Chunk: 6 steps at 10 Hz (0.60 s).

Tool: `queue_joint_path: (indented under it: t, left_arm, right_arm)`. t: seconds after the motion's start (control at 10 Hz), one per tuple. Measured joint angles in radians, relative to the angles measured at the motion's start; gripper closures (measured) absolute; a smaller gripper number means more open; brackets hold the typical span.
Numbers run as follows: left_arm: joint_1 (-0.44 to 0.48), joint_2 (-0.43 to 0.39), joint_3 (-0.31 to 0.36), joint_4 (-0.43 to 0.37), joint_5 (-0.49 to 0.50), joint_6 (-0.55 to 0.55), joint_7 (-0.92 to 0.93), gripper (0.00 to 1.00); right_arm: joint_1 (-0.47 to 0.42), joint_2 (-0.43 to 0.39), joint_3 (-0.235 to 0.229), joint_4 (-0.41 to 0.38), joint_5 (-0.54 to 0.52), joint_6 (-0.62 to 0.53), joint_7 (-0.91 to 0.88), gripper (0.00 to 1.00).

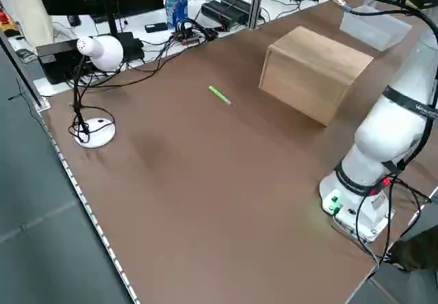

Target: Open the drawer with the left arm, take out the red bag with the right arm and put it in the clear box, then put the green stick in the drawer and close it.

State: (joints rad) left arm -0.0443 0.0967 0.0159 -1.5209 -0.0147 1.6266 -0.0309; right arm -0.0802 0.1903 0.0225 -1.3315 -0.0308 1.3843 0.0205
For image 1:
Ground white desk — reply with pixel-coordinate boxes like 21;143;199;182
34;0;330;97

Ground aluminium frame post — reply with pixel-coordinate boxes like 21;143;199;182
247;0;266;31

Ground black power unit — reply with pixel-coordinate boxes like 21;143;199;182
220;0;253;25
201;0;231;31

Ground green stick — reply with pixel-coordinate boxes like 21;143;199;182
208;84;232;107

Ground black phone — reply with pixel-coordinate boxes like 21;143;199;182
144;23;169;34

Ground aluminium rail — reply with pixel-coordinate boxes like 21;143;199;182
0;31;51;111

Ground black flat box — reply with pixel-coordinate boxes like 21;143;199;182
36;31;145;86

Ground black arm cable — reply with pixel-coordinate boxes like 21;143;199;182
350;0;438;274

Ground clear plastic box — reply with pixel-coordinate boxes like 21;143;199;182
339;5;413;52

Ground white desk lamp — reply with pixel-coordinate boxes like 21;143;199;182
70;35;125;149

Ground cable hub with plugs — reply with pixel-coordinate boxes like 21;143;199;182
174;18;220;47

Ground wooden drawer cabinet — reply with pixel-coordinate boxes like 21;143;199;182
258;25;374;127

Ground dark green fabric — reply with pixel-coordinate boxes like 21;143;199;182
389;225;438;273

